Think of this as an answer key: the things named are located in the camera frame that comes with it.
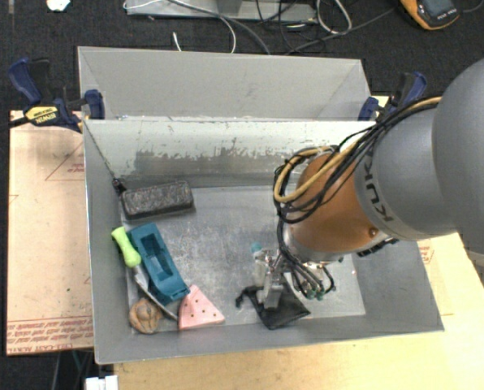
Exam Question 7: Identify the green-handled metal blade tool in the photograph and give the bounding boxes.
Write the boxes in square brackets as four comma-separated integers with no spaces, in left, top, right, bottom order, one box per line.
[110,226,179,321]

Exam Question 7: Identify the black cloth pouch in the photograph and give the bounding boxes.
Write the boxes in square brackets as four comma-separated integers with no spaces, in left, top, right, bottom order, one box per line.
[235,284,311,331]

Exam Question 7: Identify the grey metal bin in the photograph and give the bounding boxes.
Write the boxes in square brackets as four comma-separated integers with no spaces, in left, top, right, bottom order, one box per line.
[77,45,445,366]

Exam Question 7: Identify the brown cardboard board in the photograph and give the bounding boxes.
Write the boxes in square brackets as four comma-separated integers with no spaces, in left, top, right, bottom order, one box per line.
[5,110,456,357]

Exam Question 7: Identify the pink triangular sponge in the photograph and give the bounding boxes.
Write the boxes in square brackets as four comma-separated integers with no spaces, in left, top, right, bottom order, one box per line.
[177,284,226,331]

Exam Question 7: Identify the dark grey speckled block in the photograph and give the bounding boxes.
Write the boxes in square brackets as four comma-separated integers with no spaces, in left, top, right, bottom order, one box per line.
[119,180,196,221]

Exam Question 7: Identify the teal tape dispenser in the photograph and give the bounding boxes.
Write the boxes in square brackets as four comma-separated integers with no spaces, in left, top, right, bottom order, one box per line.
[128,223,191,306]

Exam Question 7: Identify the brown toy shell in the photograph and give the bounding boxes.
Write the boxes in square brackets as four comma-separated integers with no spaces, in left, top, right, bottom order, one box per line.
[128,297,165,335]

